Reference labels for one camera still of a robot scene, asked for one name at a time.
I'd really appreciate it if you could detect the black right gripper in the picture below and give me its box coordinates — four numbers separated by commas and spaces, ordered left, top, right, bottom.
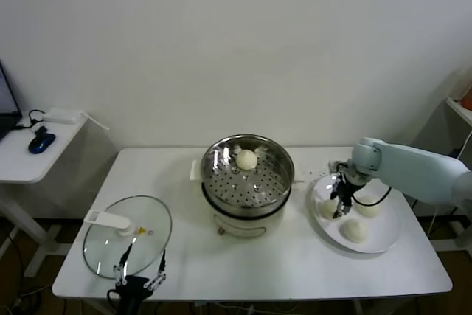
330, 178, 357, 219

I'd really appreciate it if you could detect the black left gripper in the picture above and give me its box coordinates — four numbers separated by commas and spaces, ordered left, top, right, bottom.
112, 238, 167, 294

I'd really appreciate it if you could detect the white steamed baozi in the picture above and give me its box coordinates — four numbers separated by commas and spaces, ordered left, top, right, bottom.
339, 218, 369, 245
319, 199, 342, 220
235, 148, 258, 171
353, 196, 384, 218

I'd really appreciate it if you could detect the steel perforated steamer basket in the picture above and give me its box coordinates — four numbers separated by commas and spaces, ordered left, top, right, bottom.
201, 134, 296, 210

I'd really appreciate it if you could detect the white round plate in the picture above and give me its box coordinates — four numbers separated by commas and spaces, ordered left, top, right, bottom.
305, 173, 402, 255

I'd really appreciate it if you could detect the blue computer mouse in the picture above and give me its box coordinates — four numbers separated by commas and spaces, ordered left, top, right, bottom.
28, 133, 57, 155

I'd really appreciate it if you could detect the white side table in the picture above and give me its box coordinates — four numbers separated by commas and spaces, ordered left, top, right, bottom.
0, 115, 91, 279

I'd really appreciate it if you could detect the white power strip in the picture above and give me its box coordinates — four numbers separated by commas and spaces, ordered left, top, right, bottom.
43, 108, 111, 131

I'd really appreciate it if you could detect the black laptop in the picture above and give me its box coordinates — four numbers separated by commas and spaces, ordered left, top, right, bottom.
0, 60, 24, 142

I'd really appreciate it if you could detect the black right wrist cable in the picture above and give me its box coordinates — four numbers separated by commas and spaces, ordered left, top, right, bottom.
352, 185, 392, 207

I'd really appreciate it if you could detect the glass lid with white handle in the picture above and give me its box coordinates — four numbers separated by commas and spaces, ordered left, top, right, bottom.
82, 195, 173, 280

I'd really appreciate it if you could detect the black cable with connector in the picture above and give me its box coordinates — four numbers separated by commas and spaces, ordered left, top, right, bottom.
14, 109, 49, 137

